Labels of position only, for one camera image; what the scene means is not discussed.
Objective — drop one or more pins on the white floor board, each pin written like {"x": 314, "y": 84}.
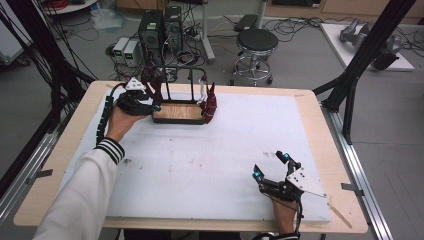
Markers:
{"x": 336, "y": 40}

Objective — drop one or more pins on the white foam mat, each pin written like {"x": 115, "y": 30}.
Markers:
{"x": 206, "y": 156}

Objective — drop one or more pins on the black flat device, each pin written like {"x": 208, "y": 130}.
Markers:
{"x": 246, "y": 22}

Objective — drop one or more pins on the clear plastic bag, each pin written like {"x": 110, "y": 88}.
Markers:
{"x": 106, "y": 18}

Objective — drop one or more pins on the black computer tower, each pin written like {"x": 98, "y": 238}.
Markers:
{"x": 150, "y": 33}
{"x": 173, "y": 26}

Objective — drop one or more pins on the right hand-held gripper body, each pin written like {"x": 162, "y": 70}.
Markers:
{"x": 303, "y": 181}

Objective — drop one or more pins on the black rack with wooden base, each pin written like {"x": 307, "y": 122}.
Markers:
{"x": 180, "y": 113}

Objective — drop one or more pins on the white power supply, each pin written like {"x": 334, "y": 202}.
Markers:
{"x": 131, "y": 53}
{"x": 120, "y": 46}

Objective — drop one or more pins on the black frame strut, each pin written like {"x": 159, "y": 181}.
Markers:
{"x": 370, "y": 46}
{"x": 36, "y": 36}

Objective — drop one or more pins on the person's left hand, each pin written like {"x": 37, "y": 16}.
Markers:
{"x": 121, "y": 125}

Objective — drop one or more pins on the aluminium rail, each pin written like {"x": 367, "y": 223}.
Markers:
{"x": 30, "y": 163}
{"x": 353, "y": 160}

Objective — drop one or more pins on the person's right hand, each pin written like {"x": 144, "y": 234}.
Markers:
{"x": 285, "y": 215}

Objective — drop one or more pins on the white round table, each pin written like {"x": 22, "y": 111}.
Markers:
{"x": 70, "y": 7}

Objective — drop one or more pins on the striped red bow tie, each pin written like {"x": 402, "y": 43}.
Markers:
{"x": 210, "y": 103}

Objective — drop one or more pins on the dark red bow tie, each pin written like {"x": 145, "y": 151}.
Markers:
{"x": 155, "y": 83}

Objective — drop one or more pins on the black round stool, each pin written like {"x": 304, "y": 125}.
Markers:
{"x": 257, "y": 40}

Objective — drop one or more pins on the wooden stick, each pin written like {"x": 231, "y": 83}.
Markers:
{"x": 340, "y": 215}

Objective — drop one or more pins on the grey metal post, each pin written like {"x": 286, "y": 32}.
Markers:
{"x": 206, "y": 30}

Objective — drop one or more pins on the grey metal bracket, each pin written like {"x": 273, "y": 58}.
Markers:
{"x": 351, "y": 188}
{"x": 41, "y": 174}

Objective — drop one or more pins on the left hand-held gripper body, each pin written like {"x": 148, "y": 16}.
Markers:
{"x": 133, "y": 100}

